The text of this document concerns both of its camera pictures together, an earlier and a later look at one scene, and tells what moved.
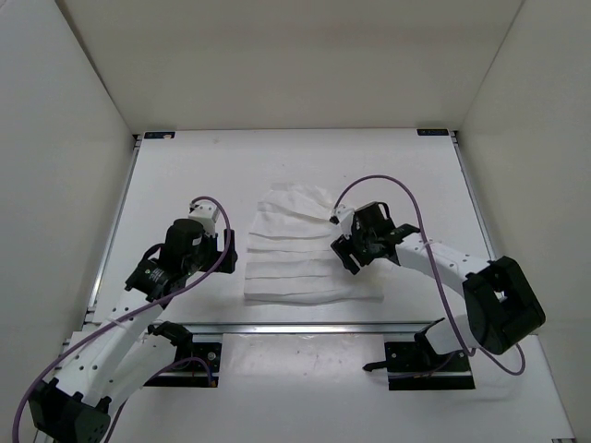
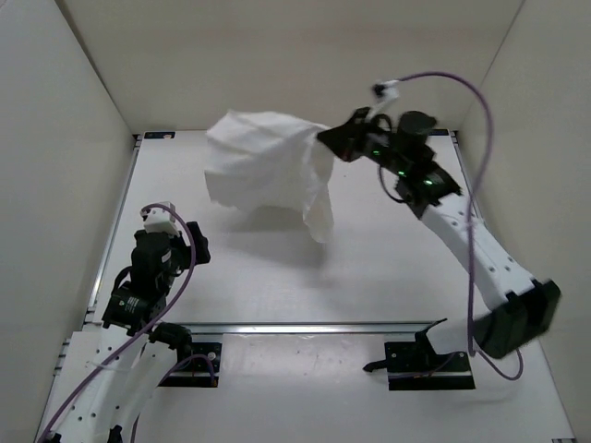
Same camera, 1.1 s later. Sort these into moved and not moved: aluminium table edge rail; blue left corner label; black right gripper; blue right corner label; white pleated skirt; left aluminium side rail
Moved: white pleated skirt; black right gripper
Not moved: blue left corner label; left aluminium side rail; aluminium table edge rail; blue right corner label
